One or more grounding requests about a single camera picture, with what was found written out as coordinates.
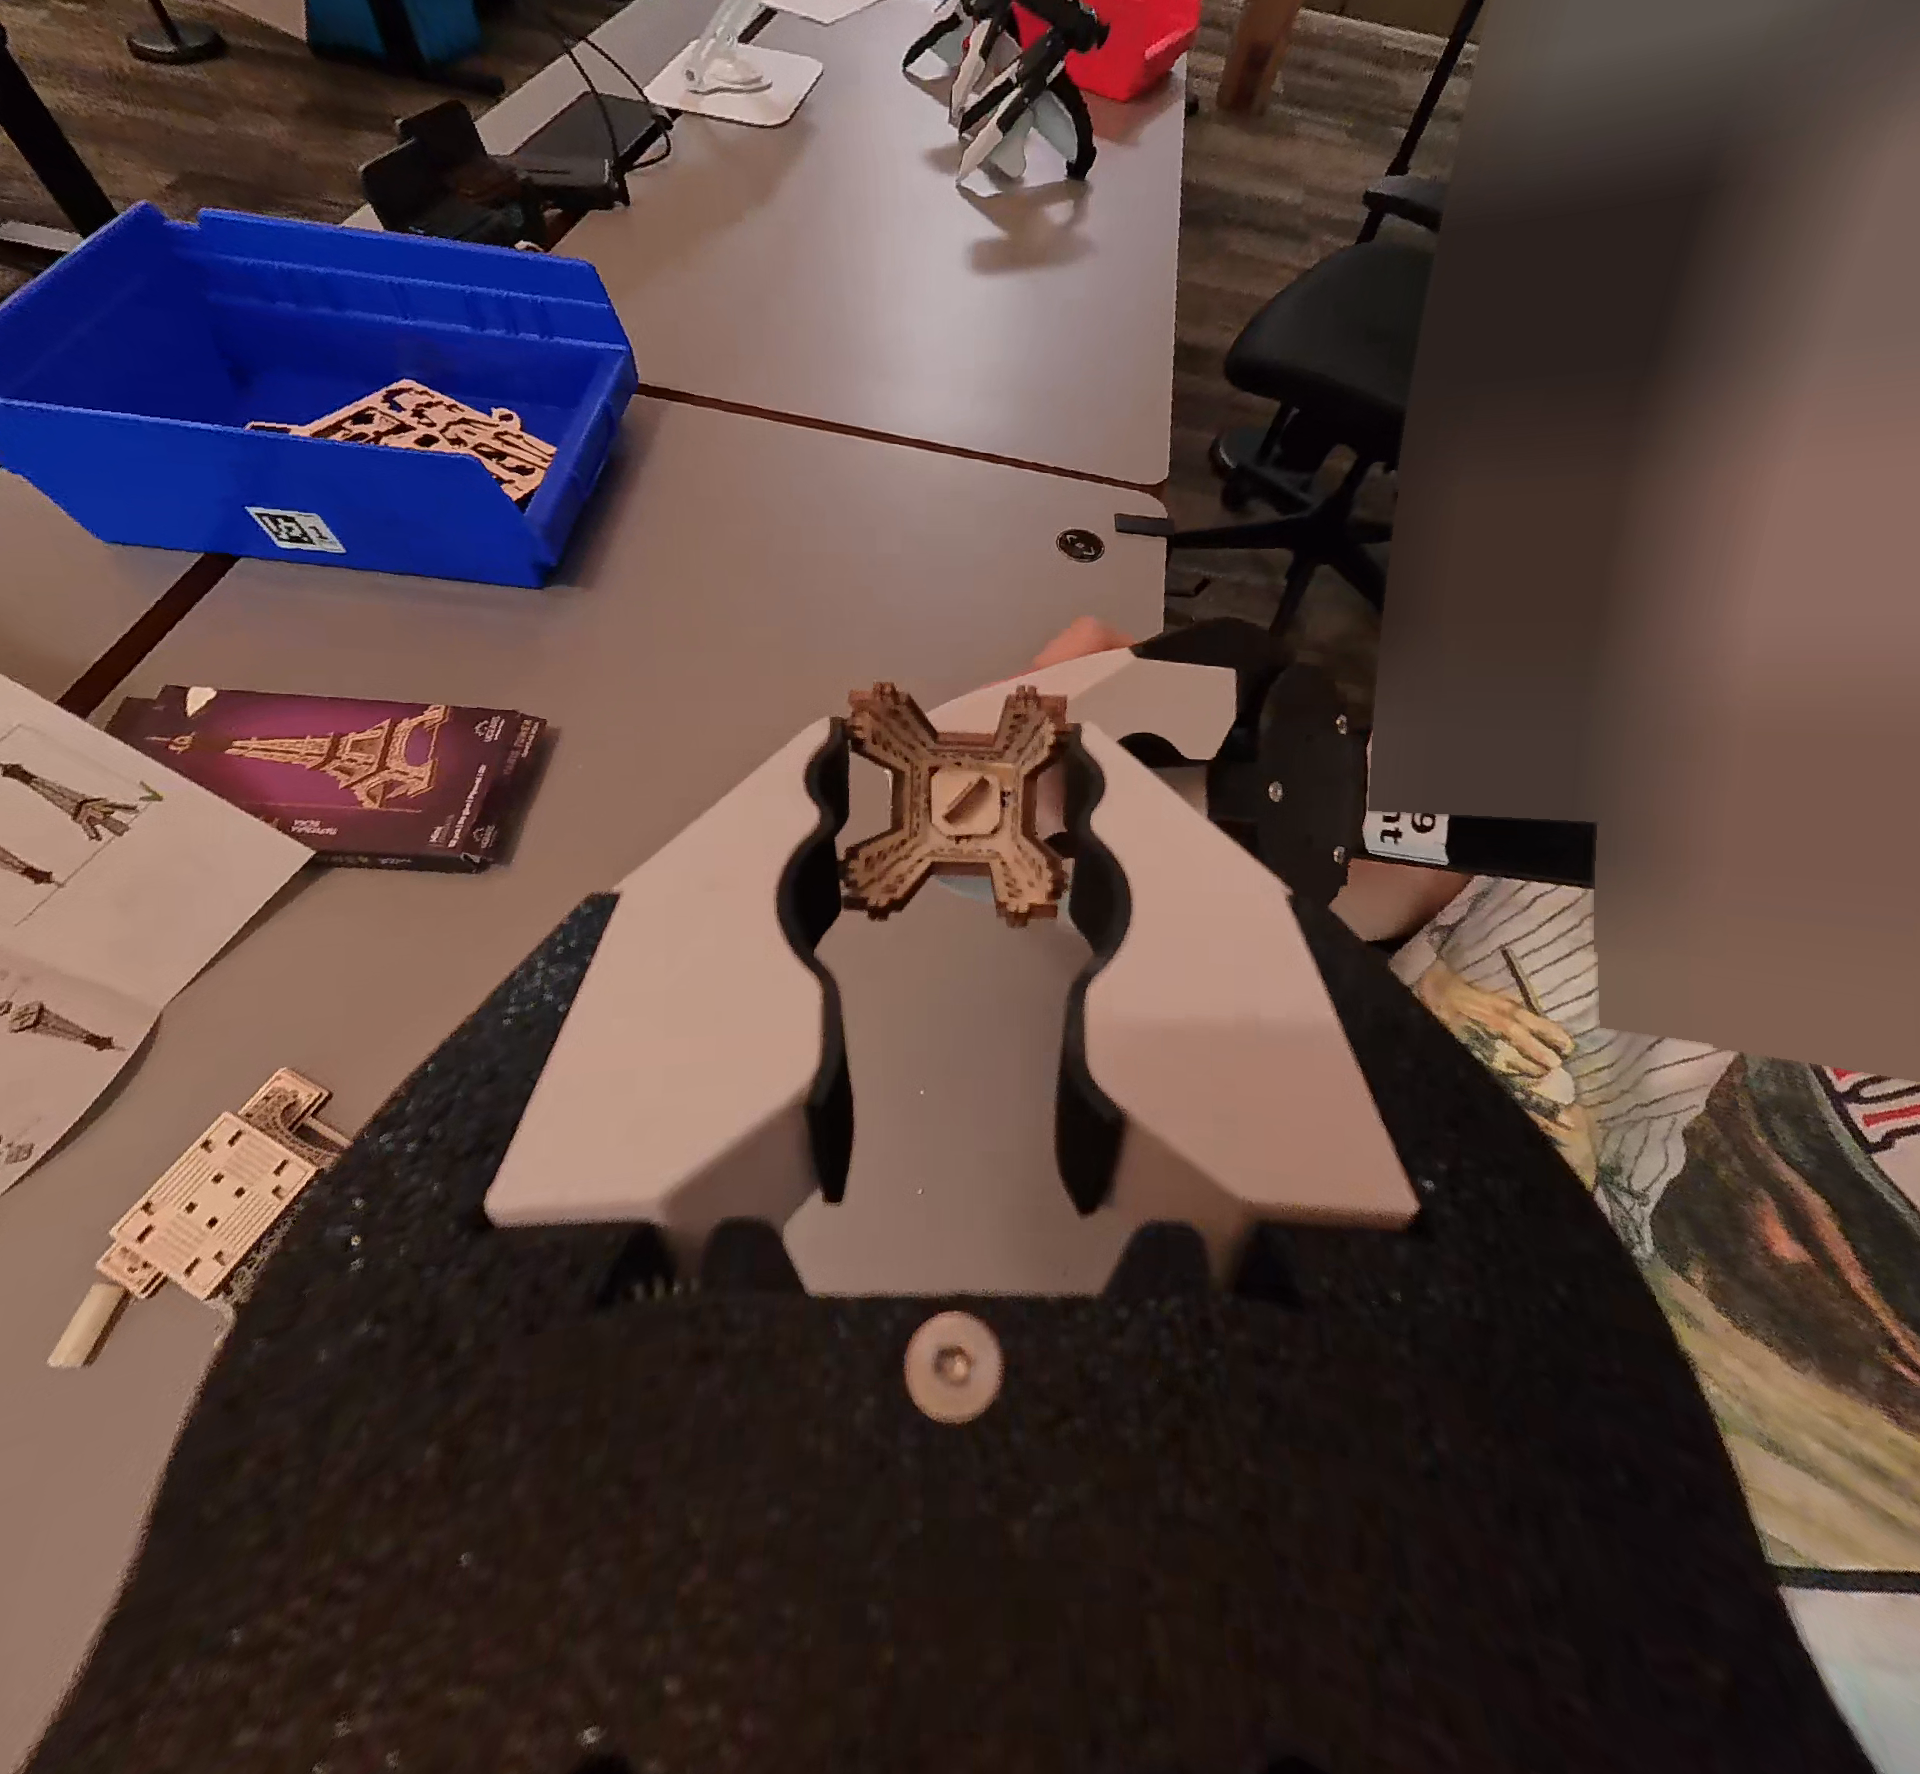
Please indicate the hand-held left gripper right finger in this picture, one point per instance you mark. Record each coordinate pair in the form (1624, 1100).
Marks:
(1246, 1056)

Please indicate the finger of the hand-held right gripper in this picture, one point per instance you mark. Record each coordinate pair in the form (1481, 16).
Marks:
(1157, 702)

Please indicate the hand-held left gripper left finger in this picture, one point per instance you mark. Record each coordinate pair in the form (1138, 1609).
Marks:
(661, 1041)

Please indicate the wooden tower model section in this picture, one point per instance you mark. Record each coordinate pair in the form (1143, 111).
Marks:
(960, 815)

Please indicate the person's right forearm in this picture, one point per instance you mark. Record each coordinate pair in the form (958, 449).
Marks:
(1395, 904)

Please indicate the black desk grommet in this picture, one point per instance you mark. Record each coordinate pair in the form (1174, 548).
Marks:
(1080, 546)

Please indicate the person's right hand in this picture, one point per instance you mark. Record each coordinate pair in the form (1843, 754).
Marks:
(1087, 637)

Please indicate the black office chair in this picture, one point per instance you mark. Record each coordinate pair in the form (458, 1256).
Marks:
(1319, 319)

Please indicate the purple puzzle box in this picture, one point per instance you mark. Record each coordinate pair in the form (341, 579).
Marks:
(302, 769)

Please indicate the wooden tower model base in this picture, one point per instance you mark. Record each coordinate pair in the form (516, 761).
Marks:
(211, 1189)

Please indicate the person's printed shirt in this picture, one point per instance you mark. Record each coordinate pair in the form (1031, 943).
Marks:
(1726, 1278)

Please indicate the folded instruction sheet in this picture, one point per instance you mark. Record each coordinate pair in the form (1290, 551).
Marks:
(91, 904)

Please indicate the spare hand-held gripper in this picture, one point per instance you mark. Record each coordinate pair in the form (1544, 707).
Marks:
(1021, 112)
(983, 66)

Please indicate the wooden parts sheet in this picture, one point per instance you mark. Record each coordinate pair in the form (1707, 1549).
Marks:
(449, 439)

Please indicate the small pale stick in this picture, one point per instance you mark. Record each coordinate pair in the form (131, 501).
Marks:
(87, 1327)

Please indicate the red plastic bin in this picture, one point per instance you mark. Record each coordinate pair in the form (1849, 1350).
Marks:
(1127, 20)

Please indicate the black flat device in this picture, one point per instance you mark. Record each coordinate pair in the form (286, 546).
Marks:
(584, 146)

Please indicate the blue plastic bin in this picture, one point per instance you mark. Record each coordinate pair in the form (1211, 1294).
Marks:
(151, 424)

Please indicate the black electronic device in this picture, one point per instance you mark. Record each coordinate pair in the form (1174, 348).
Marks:
(449, 177)

